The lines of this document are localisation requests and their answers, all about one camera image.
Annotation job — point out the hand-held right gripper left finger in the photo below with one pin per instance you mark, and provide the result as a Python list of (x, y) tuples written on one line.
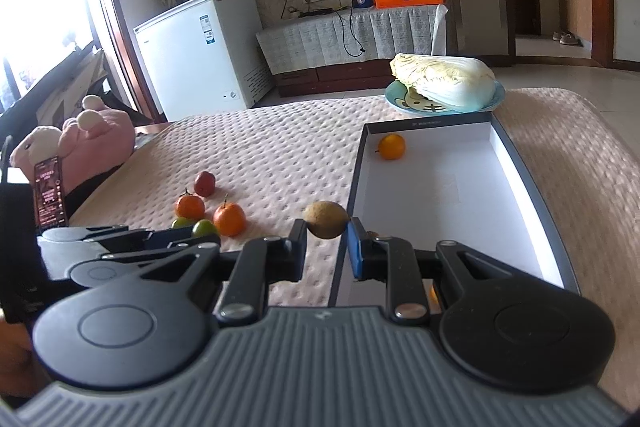
[(300, 252)]

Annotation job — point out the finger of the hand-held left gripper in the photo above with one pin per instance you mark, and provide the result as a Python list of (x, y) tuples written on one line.
[(127, 238), (150, 257)]

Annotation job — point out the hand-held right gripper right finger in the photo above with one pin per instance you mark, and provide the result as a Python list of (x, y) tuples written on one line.
[(356, 252)]

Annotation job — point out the brown kiwi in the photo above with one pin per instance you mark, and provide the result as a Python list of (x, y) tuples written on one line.
[(326, 219)]

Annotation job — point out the yellow-green jujube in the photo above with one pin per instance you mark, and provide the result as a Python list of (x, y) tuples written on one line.
[(181, 223)]

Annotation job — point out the green jujube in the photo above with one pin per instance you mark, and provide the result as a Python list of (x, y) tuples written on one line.
[(205, 227)]

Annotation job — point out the small red apple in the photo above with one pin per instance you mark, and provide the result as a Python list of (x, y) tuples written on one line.
[(204, 183)]

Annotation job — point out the white box with dark rim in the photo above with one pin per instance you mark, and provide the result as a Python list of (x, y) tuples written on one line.
[(450, 187)]

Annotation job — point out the person's left hand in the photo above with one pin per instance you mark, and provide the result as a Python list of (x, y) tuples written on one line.
[(15, 357)]

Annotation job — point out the smartphone with lit screen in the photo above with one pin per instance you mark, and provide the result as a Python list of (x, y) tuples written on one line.
[(50, 197)]

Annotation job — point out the pink plush toy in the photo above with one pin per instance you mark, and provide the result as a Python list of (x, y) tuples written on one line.
[(100, 142)]

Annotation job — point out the pale plush toy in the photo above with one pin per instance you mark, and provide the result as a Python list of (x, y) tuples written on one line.
[(35, 147)]

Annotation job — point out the blue cartoon print plate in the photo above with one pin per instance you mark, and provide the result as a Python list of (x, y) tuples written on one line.
[(400, 99)]

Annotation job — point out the dark furniture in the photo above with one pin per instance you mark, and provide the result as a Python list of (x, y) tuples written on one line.
[(30, 97)]

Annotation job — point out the white chest freezer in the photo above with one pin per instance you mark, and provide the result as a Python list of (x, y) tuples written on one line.
[(190, 57)]

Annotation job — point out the napa cabbage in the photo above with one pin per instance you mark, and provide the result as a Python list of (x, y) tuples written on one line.
[(445, 79)]

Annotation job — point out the cabinet with cloth cover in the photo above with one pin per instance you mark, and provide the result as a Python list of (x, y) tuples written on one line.
[(325, 42)]

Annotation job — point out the white plastic bag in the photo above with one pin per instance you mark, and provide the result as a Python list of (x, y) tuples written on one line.
[(439, 32)]

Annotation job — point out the black power strip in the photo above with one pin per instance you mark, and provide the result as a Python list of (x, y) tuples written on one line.
[(315, 12)]

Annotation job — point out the grey shoe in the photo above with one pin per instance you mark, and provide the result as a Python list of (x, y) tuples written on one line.
[(559, 35), (571, 39)]

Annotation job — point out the wooden kitchen counter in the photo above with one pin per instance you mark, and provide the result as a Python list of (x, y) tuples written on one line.
[(575, 2)]

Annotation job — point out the brown window frame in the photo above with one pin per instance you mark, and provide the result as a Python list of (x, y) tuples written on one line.
[(125, 32)]

